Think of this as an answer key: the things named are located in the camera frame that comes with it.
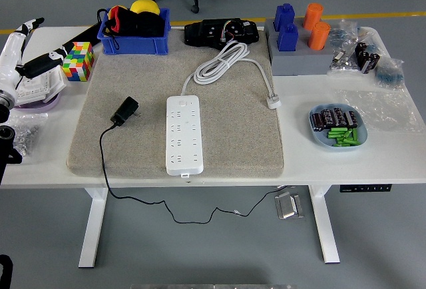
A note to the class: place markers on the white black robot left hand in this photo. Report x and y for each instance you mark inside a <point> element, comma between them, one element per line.
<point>8,66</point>

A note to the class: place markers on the purple plate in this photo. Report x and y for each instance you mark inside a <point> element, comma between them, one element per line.
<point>40,106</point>

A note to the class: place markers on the clear bag of screws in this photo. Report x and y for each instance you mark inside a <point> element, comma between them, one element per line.
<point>28,132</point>

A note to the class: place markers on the multicolour puzzle cube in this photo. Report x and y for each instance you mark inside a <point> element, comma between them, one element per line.
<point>78,61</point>

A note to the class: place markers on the black flat bar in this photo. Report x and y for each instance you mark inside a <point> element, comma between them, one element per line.
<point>83,34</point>

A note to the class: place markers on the blue plastic bin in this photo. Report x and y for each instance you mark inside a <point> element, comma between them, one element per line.
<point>133,45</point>

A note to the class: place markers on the yellow ball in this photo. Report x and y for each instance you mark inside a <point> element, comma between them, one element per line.
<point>144,5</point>

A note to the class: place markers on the black electronic socket device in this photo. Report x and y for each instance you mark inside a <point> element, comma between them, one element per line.
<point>206,32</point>

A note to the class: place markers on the grey-brown mat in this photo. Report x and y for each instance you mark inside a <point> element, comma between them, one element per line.
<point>233,142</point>

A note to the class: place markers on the blue bottle-shaped block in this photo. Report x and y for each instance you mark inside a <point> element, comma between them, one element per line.
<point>284,16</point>
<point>288,37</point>

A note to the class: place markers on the grey block base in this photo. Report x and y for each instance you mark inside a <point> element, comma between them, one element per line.
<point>299,62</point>

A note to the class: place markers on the orange cylinder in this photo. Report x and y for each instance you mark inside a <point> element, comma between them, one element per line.
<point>319,36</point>
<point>313,14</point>

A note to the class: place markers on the metal plates on floor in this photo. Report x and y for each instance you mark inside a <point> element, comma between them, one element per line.
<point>285,206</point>

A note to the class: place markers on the black cylindrical capacitor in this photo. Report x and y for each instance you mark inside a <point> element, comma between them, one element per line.
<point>360,52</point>
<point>352,119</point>
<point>339,116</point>
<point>327,118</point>
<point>317,122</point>
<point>371,63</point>
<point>364,60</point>

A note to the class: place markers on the light blue plate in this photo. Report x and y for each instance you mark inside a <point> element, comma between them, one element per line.
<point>319,139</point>

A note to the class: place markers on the clear bag of metal parts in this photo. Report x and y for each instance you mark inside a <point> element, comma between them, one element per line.
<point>342,59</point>

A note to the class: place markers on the green battery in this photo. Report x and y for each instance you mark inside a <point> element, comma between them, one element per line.
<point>336,134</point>
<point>355,136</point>
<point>342,140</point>
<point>344,144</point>
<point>348,134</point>
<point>337,130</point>

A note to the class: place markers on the white table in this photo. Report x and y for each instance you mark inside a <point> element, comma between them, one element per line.
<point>333,169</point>

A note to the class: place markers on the clear bag of blue parts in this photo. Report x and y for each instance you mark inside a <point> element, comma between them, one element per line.
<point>371,36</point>

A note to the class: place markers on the empty clear plastic bag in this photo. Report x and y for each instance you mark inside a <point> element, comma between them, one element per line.
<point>382,112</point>

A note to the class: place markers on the black table control panel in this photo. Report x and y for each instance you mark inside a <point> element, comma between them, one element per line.
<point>366,188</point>

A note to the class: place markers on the small bag of blue parts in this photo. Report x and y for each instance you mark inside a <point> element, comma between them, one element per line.
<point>389,74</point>

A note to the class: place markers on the white wall socket box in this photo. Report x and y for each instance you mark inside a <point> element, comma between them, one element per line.
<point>40,87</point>

